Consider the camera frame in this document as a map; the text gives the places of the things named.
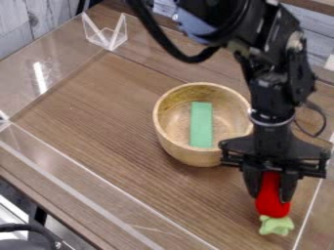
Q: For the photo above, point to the green rectangular block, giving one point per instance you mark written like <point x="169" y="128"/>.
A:
<point x="200" y="136"/>

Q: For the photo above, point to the black table clamp bracket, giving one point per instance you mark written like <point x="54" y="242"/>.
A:
<point x="52" y="230"/>

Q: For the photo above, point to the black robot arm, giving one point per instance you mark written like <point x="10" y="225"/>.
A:
<point x="261" y="33"/>

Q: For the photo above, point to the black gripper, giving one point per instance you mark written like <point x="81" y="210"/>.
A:
<point x="271" y="149"/>

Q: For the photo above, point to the clear acrylic corner bracket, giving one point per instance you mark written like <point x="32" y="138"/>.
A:
<point x="106" y="38"/>

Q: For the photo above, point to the red plush radish toy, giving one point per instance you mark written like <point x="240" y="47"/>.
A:
<point x="272" y="211"/>

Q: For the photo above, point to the clear acrylic tray wall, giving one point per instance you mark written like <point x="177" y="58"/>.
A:
<point x="110" y="219"/>

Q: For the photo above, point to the wooden bowl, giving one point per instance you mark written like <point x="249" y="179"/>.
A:
<point x="171" y="118"/>

